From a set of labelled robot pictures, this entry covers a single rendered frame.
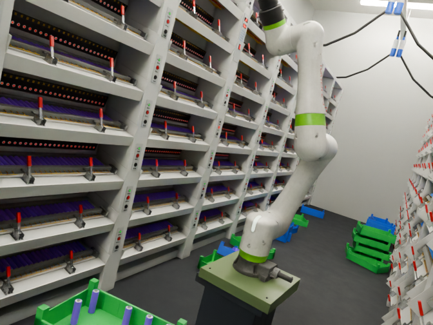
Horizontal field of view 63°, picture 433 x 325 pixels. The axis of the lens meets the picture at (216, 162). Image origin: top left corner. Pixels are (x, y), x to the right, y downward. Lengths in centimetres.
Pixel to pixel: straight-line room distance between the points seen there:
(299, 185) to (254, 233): 29
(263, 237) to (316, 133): 47
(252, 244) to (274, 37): 83
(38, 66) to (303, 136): 93
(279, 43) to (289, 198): 65
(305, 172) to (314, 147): 21
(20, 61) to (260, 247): 107
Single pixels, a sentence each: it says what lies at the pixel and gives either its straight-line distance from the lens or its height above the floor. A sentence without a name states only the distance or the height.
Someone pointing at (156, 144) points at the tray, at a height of 73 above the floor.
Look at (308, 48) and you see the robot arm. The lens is 144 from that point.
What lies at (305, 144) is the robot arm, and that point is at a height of 91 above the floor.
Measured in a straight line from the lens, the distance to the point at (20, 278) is 157.
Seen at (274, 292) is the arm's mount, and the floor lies 32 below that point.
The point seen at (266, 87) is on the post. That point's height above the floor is 125.
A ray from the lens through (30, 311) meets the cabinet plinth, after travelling 166.
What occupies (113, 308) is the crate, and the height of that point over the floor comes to 34.
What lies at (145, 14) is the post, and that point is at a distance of 169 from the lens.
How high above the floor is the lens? 92
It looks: 7 degrees down
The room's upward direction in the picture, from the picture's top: 14 degrees clockwise
